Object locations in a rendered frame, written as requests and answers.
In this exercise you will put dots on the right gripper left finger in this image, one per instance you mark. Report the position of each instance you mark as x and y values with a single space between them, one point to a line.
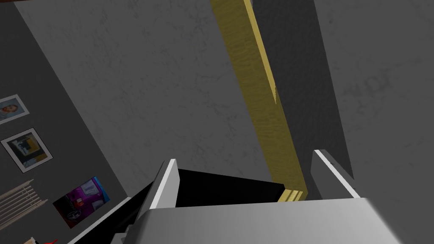
168 189

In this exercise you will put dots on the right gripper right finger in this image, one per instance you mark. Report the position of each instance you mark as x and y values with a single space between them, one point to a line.
330 179

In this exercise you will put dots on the black white-edged panel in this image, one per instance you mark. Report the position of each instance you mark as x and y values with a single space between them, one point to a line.
223 190

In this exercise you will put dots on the purple and blue poster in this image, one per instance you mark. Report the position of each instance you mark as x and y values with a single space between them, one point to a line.
82 200

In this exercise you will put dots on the white-framed yellow and grey picture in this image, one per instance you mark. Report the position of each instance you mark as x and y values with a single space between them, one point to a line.
27 149

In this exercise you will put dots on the beige slatted window blind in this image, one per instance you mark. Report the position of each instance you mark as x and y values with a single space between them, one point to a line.
18 203

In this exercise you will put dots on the white-framed portrait picture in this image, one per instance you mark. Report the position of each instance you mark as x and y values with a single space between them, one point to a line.
10 109

